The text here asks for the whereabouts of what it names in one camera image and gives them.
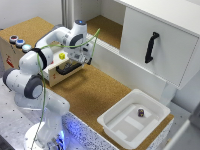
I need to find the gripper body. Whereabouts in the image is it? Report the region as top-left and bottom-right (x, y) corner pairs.
(69, 45), (93, 66)

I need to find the wooden drawer box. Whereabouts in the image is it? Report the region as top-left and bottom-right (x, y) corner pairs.
(0, 16), (64, 73)

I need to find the red button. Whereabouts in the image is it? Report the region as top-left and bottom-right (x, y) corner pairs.
(9, 34), (19, 44)

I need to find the purple block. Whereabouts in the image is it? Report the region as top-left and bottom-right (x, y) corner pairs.
(137, 107), (146, 118)

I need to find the yellow block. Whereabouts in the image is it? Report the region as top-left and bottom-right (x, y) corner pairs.
(58, 52), (66, 61)

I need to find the green cable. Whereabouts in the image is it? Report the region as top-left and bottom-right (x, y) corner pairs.
(33, 27), (102, 150)

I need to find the black door handle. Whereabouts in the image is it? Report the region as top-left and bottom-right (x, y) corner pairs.
(144, 31), (160, 64)

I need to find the wooden drawer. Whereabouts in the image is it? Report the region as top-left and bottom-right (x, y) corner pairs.
(45, 50), (85, 89)

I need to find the black drawer handle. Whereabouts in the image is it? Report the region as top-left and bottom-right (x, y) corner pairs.
(55, 61), (84, 76)

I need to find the white plastic box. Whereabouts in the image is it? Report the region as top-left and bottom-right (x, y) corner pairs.
(96, 88), (172, 150)

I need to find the white cabinet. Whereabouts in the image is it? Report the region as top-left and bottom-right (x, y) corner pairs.
(62, 0), (200, 107)

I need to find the green button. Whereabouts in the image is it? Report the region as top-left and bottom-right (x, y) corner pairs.
(21, 43), (33, 54)

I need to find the white sliding door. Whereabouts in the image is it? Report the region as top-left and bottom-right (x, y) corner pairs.
(118, 6), (200, 90)

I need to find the blue button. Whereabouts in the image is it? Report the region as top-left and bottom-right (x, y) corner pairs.
(15, 38), (26, 48)

